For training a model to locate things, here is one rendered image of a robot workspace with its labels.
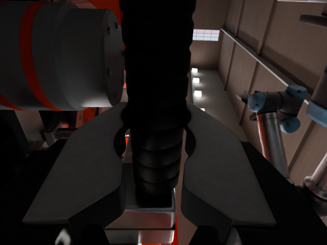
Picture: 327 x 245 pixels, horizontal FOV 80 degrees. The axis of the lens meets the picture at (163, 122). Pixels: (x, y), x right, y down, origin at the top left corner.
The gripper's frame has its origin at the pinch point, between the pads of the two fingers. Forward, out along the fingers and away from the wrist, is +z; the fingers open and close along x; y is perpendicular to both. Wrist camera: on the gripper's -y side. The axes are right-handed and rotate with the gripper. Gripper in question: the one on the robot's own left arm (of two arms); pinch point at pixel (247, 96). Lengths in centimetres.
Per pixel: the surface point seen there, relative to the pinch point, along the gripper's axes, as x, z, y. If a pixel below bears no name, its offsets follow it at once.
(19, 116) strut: 85, -64, 19
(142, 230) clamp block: 68, -85, 22
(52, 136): 82, -61, 14
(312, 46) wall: -423, 387, 0
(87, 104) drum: 74, -68, 24
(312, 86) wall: -418, 324, -87
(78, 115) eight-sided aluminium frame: 80, -47, 10
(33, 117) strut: 84, -62, 18
